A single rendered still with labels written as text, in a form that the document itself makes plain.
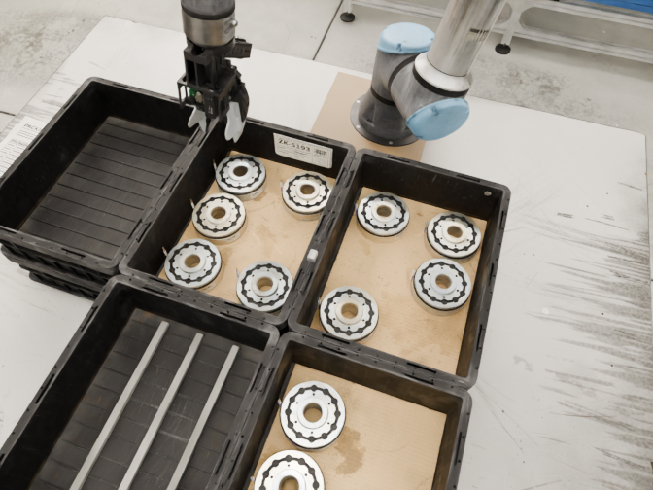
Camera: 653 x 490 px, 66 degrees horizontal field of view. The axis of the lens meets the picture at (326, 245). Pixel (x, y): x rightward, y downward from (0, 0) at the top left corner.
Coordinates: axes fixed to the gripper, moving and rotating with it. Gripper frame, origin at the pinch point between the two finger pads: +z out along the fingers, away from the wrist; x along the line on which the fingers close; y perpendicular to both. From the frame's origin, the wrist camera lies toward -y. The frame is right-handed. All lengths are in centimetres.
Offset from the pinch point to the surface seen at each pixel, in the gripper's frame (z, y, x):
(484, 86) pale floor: 79, -160, 60
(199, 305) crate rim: 8.4, 30.3, 9.9
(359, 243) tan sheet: 14.0, 4.0, 30.2
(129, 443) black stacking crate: 21, 50, 7
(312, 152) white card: 7.5, -9.0, 15.2
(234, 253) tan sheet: 16.9, 13.8, 8.3
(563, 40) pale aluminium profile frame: 60, -187, 88
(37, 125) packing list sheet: 33, -12, -59
